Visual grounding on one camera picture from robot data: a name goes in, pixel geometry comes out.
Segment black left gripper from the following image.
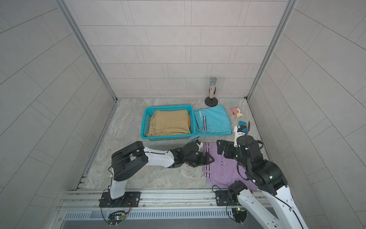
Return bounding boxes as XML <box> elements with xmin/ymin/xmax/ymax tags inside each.
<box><xmin>183</xmin><ymin>152</ymin><xmax>216</xmax><ymax>168</ymax></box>

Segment purple pants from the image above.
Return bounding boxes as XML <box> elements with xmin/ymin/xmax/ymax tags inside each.
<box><xmin>203</xmin><ymin>143</ymin><xmax>257</xmax><ymax>191</ymax></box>

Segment teal pants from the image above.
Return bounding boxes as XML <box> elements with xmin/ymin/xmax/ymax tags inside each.
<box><xmin>194</xmin><ymin>105</ymin><xmax>232</xmax><ymax>137</ymax></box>

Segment khaki pants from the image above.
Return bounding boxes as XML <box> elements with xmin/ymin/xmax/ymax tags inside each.
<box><xmin>147</xmin><ymin>110</ymin><xmax>191</xmax><ymax>137</ymax></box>

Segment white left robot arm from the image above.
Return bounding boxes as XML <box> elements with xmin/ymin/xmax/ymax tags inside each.
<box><xmin>108</xmin><ymin>138</ymin><xmax>214</xmax><ymax>200</ymax></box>

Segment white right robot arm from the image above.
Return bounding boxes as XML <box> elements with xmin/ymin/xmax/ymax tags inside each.
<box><xmin>217</xmin><ymin>135</ymin><xmax>307</xmax><ymax>229</ymax></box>

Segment teal plastic basket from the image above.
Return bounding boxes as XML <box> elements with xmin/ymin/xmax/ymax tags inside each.
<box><xmin>141</xmin><ymin>105</ymin><xmax>196</xmax><ymax>141</ymax></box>

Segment small red box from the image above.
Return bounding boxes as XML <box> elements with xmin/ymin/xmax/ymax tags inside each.
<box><xmin>231</xmin><ymin>107</ymin><xmax>244</xmax><ymax>118</ymax></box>

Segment bottle on black stand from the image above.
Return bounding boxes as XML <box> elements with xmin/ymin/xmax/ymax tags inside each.
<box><xmin>205</xmin><ymin>77</ymin><xmax>218</xmax><ymax>107</ymax></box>

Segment right circuit board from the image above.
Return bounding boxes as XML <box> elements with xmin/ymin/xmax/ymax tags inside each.
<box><xmin>228</xmin><ymin>208</ymin><xmax>247</xmax><ymax>224</ymax></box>

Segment circuit board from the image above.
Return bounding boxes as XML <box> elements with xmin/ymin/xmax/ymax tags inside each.
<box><xmin>107</xmin><ymin>210</ymin><xmax>126</xmax><ymax>227</ymax></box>
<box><xmin>228</xmin><ymin>208</ymin><xmax>247</xmax><ymax>224</ymax></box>

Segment left circuit board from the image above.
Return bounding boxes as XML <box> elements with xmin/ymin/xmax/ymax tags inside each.
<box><xmin>107</xmin><ymin>210</ymin><xmax>126</xmax><ymax>227</ymax></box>

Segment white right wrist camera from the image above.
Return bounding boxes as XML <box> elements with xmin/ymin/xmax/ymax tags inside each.
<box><xmin>234</xmin><ymin>125</ymin><xmax>248</xmax><ymax>140</ymax></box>

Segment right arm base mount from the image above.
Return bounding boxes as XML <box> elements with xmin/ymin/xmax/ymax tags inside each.
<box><xmin>214</xmin><ymin>190</ymin><xmax>239</xmax><ymax>207</ymax></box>

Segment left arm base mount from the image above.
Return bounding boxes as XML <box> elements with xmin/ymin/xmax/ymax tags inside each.
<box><xmin>99</xmin><ymin>191</ymin><xmax>141</xmax><ymax>208</ymax></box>

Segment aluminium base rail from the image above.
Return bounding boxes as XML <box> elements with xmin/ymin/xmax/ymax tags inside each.
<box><xmin>56</xmin><ymin>188</ymin><xmax>246</xmax><ymax>220</ymax></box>

